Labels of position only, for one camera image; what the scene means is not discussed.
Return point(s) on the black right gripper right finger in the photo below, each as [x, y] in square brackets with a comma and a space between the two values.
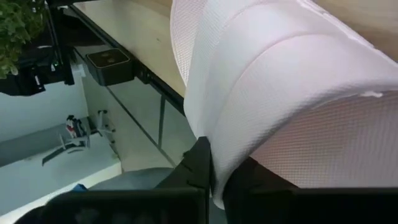
[255, 177]

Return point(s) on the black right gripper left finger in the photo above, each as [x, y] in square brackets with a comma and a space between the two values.
[196, 168]

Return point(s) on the pink foam slide sandal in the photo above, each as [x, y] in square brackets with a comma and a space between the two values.
[280, 77]

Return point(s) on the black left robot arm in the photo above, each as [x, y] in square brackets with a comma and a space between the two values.
[28, 71]

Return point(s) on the grey stand with tools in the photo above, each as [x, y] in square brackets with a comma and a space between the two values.
[77, 130]

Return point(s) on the green artificial leafy plant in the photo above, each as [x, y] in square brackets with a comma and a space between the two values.
[15, 31]

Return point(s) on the black aluminium rig frame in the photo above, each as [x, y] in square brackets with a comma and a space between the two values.
[161, 88]

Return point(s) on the black table-level camera box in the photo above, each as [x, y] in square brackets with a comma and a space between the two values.
[109, 67]

